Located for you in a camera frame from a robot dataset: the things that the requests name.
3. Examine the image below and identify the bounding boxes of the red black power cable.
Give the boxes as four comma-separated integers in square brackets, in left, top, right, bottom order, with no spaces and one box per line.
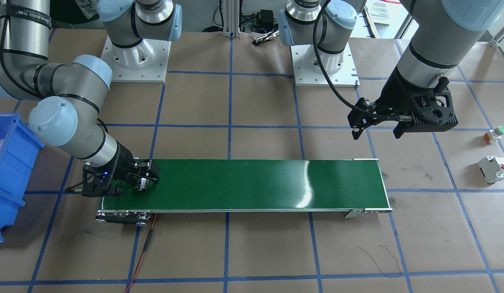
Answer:
[125,213,158,293]

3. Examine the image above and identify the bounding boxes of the white red circuit breaker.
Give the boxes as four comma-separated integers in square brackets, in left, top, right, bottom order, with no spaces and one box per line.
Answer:
[477,156,504,184]

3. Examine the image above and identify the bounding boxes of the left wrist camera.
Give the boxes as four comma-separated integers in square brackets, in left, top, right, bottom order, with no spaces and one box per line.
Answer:
[393,74,458,138]

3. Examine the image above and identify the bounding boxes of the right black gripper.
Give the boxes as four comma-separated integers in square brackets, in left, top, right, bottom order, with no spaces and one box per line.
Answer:
[104,143,160,191]

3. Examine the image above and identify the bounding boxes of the aluminium frame post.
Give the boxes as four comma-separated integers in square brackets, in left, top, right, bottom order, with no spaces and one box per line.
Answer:
[222,0,241,38]

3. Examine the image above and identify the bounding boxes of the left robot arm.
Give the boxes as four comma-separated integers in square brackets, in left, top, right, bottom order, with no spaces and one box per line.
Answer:
[277,0,504,139]

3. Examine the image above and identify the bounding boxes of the green conveyor belt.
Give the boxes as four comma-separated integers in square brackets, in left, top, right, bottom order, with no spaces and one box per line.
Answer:
[95,158,393,225]

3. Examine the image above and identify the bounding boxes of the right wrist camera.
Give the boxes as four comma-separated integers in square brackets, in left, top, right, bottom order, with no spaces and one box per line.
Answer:
[65,162,124,198]

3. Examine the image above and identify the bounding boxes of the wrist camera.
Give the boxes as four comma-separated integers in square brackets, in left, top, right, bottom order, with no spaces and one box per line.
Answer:
[65,162,124,198]
[393,74,458,138]

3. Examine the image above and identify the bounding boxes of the metal rod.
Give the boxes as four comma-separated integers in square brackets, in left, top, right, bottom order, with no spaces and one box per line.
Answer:
[252,30,280,46]

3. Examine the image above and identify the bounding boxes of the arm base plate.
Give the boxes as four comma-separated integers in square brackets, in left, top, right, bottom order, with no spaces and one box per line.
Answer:
[101,37,171,83]
[289,38,360,88]

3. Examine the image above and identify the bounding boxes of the green push button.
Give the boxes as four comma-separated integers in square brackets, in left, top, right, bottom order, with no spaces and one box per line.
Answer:
[484,126,504,144]

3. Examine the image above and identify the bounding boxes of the blue plastic bin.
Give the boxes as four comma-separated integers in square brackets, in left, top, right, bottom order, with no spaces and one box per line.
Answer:
[0,113,45,242]

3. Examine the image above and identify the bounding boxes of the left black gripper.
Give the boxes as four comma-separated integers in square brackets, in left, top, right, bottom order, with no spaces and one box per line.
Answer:
[348,68,458,140]

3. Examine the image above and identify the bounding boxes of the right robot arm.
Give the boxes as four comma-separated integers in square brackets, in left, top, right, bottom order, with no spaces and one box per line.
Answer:
[0,0,182,198]

